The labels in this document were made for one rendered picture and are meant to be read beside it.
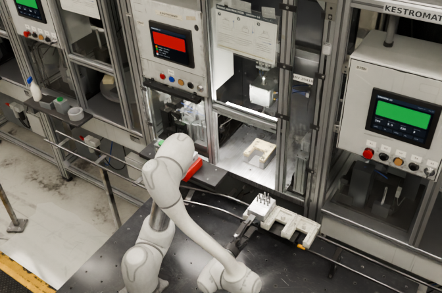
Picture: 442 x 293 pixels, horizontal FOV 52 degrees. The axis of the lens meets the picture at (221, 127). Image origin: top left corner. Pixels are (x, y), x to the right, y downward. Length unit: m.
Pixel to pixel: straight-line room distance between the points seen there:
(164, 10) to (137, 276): 1.22
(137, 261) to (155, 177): 0.57
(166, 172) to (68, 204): 2.20
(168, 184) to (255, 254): 0.88
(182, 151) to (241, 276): 0.57
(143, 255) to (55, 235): 1.60
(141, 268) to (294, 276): 0.76
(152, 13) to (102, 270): 1.32
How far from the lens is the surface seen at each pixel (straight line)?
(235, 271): 1.96
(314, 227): 2.34
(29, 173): 4.27
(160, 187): 1.73
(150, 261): 2.19
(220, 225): 2.59
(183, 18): 2.14
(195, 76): 2.26
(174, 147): 1.82
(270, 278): 2.39
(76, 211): 3.79
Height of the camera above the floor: 2.68
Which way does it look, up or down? 38 degrees down
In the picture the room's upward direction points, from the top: 3 degrees counter-clockwise
